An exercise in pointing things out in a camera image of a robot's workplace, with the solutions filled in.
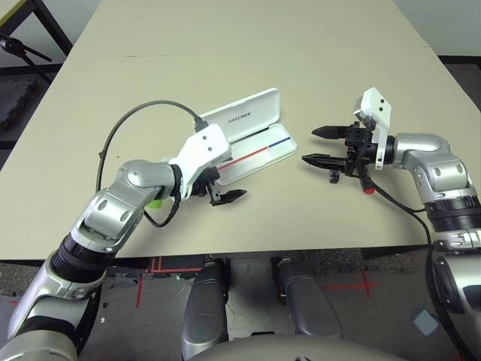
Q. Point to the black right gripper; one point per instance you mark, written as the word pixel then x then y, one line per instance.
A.
pixel 357 141

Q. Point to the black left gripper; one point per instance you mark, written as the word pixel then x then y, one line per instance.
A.
pixel 204 184

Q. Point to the small black silver binder clip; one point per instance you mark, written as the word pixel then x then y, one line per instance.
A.
pixel 333 176

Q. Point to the red and black marker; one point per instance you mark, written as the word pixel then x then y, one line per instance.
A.
pixel 369 190

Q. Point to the green highlighter with clear cap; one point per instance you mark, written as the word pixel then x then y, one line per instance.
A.
pixel 156 204

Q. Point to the white hinged pencil case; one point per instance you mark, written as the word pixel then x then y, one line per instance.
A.
pixel 259 109

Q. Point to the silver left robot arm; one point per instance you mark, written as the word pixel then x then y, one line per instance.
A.
pixel 116 203

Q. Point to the silver robot left leg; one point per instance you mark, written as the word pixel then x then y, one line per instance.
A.
pixel 204 301

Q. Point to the silver robot leg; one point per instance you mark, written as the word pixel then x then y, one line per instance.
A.
pixel 204 301
pixel 304 301

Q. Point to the silver robot right leg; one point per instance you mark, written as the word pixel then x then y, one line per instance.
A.
pixel 304 301

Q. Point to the grey robot torso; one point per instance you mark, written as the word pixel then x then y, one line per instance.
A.
pixel 282 349

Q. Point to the grey square floor pad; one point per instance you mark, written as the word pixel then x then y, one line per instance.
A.
pixel 425 322

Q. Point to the black tripod stand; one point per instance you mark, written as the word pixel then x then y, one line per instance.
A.
pixel 15 47

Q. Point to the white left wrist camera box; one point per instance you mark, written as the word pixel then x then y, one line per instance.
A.
pixel 206 146

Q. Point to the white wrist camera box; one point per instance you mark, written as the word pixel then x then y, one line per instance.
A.
pixel 376 109
pixel 206 146

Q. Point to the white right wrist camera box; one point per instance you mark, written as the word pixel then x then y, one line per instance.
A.
pixel 376 109

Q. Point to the black table frame bar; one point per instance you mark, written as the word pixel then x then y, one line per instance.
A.
pixel 391 252

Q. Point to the yellow table with black frame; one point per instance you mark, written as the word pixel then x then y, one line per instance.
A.
pixel 54 26

